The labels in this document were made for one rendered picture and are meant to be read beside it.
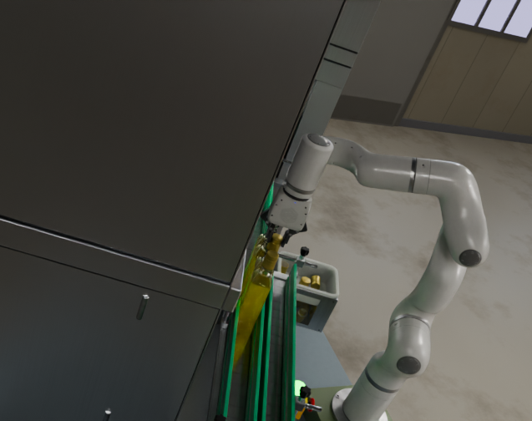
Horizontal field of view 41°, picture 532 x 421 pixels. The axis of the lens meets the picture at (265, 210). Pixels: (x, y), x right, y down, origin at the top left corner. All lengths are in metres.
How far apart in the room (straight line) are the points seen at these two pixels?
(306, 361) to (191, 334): 1.12
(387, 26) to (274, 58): 4.97
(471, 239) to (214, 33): 0.93
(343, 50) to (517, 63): 4.44
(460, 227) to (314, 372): 0.93
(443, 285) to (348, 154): 0.43
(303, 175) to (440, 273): 0.46
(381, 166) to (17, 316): 0.91
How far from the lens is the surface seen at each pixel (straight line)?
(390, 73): 6.36
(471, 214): 1.84
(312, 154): 1.79
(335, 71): 2.91
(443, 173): 1.81
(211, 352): 2.00
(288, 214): 1.90
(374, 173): 1.80
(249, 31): 1.15
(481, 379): 4.26
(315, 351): 2.62
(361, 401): 2.27
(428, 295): 2.00
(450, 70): 6.77
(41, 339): 1.58
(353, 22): 2.85
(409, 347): 2.04
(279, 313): 2.21
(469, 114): 7.20
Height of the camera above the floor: 2.42
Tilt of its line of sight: 31 degrees down
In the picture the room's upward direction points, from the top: 22 degrees clockwise
